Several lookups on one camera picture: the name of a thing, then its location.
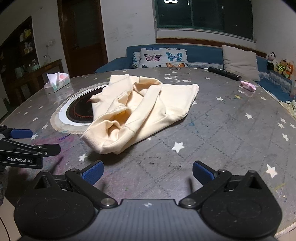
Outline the black and white plush toy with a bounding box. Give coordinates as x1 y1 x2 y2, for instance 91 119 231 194
266 52 278 70

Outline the small butterfly print pillow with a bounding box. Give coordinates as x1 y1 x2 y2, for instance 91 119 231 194
132 51 141 69

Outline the large butterfly print pillow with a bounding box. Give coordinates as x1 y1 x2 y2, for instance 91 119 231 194
138 47 189 68

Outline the green framed window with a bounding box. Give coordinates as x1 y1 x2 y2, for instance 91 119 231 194
153 0 258 42

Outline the black remote control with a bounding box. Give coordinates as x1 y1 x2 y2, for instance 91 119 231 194
207 67 242 82

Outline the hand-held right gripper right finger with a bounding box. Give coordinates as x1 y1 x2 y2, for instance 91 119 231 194
179 161 266 209

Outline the beige pillow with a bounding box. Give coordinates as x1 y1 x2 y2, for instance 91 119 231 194
222 45 261 82

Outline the brown and green plush toy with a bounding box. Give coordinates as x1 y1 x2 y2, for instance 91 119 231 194
276 59 288 76

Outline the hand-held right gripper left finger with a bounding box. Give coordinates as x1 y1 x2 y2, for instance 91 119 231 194
31 160 118 209

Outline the tissue box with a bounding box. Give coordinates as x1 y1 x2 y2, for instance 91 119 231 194
44 72 71 94

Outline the small pink cloth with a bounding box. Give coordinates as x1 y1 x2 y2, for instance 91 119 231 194
240 81 256 91

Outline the dark wooden shelf cabinet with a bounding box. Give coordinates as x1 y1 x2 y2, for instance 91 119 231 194
0 15 39 77

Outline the dark wooden side table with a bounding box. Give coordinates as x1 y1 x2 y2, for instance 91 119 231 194
9 58 64 103

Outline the clear plastic box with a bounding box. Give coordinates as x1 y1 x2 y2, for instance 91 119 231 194
269 70 296 98

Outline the dark wooden door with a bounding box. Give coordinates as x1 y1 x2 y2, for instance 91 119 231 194
57 0 109 78

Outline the cream clothing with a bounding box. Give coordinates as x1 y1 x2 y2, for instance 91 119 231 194
81 74 200 155

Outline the blue sofa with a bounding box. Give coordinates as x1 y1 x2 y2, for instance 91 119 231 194
94 44 296 105

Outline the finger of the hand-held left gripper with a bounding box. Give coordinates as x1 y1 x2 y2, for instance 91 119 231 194
0 125 33 140
0 139 61 156

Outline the round black induction cooker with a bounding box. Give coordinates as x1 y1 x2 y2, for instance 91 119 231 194
50 84 110 134

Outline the orange plush toy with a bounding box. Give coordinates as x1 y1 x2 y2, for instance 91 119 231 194
285 62 296 80

